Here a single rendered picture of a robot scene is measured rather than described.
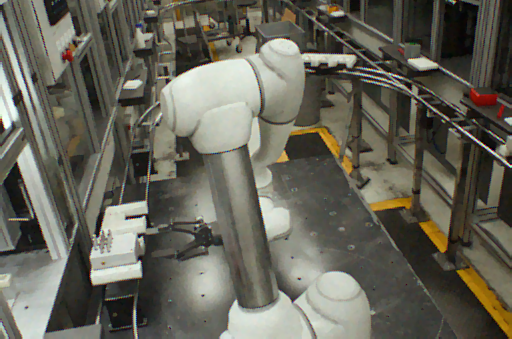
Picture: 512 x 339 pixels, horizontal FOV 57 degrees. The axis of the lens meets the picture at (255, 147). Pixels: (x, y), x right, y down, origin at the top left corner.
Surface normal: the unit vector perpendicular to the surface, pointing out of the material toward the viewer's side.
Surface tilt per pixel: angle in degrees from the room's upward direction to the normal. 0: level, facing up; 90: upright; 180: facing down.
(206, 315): 0
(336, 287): 6
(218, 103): 78
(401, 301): 0
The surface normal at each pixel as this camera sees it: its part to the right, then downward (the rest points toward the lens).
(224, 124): 0.36, 0.21
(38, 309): -0.09, -0.89
